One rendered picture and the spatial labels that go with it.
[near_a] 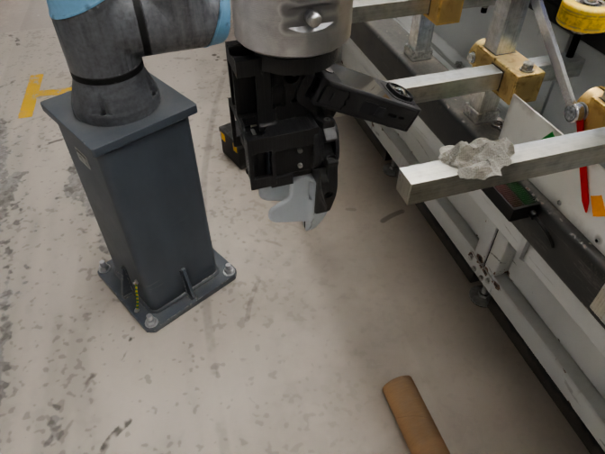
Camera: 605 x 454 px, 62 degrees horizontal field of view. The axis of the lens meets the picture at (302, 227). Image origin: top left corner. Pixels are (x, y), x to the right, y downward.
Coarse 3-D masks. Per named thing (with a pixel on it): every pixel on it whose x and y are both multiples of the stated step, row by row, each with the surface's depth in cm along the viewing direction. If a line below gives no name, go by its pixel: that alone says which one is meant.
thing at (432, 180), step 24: (528, 144) 57; (552, 144) 57; (576, 144) 57; (600, 144) 57; (408, 168) 54; (432, 168) 54; (456, 168) 54; (504, 168) 55; (528, 168) 56; (552, 168) 58; (408, 192) 53; (432, 192) 54; (456, 192) 55
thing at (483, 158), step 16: (464, 144) 54; (480, 144) 56; (496, 144) 56; (512, 144) 56; (448, 160) 55; (464, 160) 55; (480, 160) 54; (496, 160) 54; (464, 176) 53; (480, 176) 52
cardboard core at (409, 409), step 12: (396, 384) 121; (408, 384) 121; (396, 396) 119; (408, 396) 118; (420, 396) 120; (396, 408) 118; (408, 408) 117; (420, 408) 116; (396, 420) 118; (408, 420) 115; (420, 420) 114; (432, 420) 116; (408, 432) 114; (420, 432) 112; (432, 432) 112; (408, 444) 114; (420, 444) 111; (432, 444) 110; (444, 444) 112
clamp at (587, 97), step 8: (592, 88) 65; (600, 88) 65; (584, 96) 65; (592, 96) 63; (600, 96) 63; (592, 104) 63; (600, 104) 62; (592, 112) 63; (600, 112) 62; (584, 120) 65; (592, 120) 64; (600, 120) 62; (584, 128) 65; (592, 128) 64
